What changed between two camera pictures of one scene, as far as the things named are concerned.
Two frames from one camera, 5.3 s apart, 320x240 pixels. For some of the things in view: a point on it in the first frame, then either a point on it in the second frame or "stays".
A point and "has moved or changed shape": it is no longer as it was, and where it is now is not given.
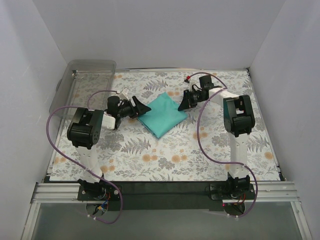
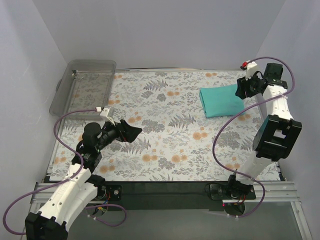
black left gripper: (135, 107) → (122, 131)
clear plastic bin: (87, 84) stays
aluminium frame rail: (276, 192) stays
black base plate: (148, 195) stays
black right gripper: (188, 98) → (245, 87)
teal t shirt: (164, 117) has moved or changed shape
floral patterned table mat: (184, 137) stays
